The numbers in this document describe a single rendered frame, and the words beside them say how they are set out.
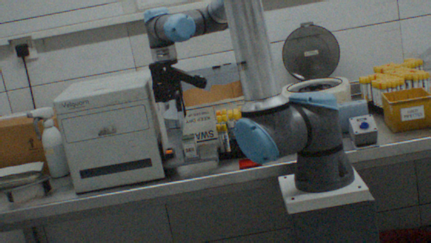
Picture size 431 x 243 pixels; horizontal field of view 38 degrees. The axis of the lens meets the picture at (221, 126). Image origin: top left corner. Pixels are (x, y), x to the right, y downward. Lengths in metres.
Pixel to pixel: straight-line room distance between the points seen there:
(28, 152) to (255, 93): 1.11
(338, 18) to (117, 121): 1.03
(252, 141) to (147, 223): 1.31
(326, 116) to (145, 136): 0.61
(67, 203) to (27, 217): 0.13
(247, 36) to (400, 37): 1.24
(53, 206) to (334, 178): 0.86
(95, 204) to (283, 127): 0.72
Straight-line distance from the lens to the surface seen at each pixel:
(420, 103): 2.01
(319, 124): 1.50
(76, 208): 1.95
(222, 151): 1.99
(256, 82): 1.43
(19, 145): 2.34
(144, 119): 1.88
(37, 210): 1.98
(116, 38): 2.49
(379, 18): 2.54
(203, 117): 2.17
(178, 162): 1.93
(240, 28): 1.42
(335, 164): 1.55
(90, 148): 1.92
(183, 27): 1.73
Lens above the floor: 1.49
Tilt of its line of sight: 15 degrees down
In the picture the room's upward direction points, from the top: 11 degrees counter-clockwise
